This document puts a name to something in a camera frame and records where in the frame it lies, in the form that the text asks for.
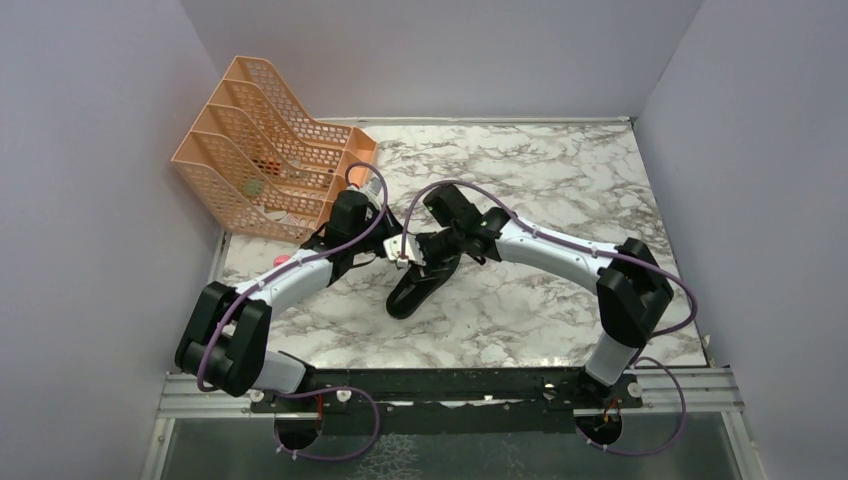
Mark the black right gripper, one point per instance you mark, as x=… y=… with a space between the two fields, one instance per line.
x=421 y=239

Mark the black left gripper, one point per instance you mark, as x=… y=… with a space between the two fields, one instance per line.
x=390 y=223

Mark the black canvas sneaker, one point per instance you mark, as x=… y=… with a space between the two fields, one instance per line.
x=417 y=285

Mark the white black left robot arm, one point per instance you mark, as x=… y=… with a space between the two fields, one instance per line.
x=224 y=344

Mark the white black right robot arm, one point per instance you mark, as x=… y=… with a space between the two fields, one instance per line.
x=633 y=292

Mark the orange plastic file organizer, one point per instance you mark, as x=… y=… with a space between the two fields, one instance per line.
x=261 y=164

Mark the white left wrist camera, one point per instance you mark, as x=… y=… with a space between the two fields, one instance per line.
x=373 y=190

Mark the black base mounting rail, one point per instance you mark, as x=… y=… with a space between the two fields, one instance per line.
x=421 y=401

